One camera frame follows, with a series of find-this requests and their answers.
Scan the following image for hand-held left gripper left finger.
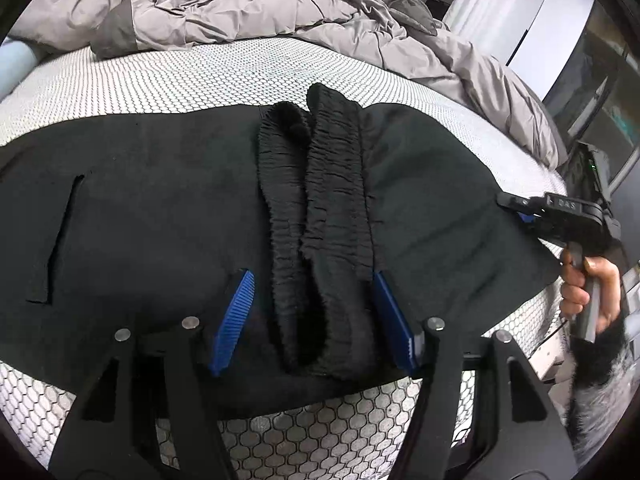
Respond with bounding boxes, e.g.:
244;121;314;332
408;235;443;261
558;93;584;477
47;269;256;480

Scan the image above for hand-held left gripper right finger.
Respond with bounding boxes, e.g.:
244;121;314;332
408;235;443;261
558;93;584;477
372;271;576;480

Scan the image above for black pants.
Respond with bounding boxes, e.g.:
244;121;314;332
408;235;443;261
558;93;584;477
0;82;563;418

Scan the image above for person's right forearm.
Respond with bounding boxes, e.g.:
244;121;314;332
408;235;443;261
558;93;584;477
562;310;633;461

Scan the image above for person's right hand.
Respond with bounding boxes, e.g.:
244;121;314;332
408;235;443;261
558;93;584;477
557;247;623;333

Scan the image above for open wardrobe shelf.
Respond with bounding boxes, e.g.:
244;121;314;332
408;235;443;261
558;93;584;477
540;0;640;171

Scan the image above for white curtain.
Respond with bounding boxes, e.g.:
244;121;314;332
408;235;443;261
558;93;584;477
442;0;531;46

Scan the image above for bed with honeycomb patterned sheet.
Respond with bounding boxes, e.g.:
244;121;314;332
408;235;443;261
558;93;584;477
0;35;571;480

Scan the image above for grey duvet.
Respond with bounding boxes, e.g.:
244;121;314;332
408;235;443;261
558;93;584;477
7;0;568;168

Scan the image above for light blue pillow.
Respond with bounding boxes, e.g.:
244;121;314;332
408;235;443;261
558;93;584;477
0;40;38;98

